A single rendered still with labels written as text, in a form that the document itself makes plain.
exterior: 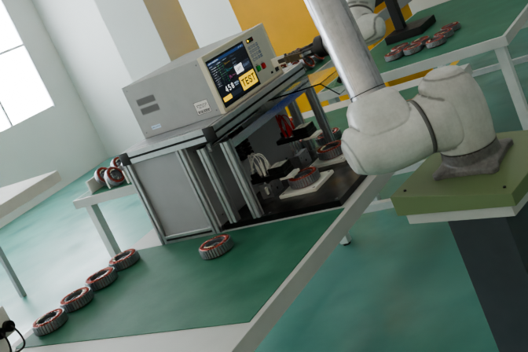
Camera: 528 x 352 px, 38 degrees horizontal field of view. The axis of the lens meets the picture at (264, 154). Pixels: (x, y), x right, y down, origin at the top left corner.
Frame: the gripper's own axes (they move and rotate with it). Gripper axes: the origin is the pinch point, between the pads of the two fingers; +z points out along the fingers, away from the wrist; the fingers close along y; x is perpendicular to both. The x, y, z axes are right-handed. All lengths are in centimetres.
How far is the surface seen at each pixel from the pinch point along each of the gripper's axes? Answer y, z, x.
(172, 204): -42, 38, -30
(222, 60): -18.7, 9.6, 9.0
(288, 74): 12.8, 6.8, -7.7
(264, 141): 1.7, 21.7, -27.4
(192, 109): -29.0, 22.4, -2.0
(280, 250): -65, -16, -43
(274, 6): 325, 189, 0
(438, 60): 136, -2, -45
